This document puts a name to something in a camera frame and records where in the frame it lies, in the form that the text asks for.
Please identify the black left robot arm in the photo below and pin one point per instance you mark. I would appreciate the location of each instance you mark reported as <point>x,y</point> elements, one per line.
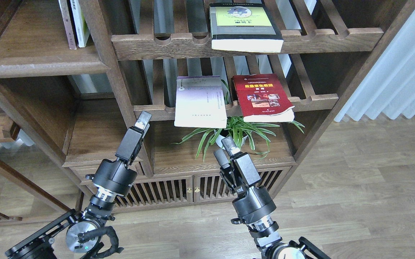
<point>87,232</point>

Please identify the brown upright book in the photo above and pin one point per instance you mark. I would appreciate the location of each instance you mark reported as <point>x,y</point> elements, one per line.
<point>68,23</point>

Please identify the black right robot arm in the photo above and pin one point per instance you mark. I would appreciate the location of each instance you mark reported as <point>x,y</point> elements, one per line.
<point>270,243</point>

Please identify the red paperback book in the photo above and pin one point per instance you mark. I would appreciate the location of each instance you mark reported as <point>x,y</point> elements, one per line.
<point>262,98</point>

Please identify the green spider plant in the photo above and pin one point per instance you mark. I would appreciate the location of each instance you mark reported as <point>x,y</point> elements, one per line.
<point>235,127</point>

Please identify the white green upright book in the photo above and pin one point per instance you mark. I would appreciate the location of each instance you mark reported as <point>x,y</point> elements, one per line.
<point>82,30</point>

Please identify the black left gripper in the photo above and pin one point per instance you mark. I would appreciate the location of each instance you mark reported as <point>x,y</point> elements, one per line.
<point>114,177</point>

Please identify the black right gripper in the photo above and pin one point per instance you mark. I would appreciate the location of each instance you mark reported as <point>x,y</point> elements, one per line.
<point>253,202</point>

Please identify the dark wooden bookshelf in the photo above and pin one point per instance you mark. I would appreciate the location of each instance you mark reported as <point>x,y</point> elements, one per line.
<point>77,104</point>

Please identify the yellow-green black thick book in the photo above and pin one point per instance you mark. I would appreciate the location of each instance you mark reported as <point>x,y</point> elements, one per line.
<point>246,27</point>

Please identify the white lavender paperback book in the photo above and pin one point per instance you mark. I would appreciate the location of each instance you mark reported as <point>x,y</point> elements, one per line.
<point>200,102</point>

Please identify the white curtain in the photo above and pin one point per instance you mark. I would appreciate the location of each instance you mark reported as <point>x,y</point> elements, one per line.
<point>389,88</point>

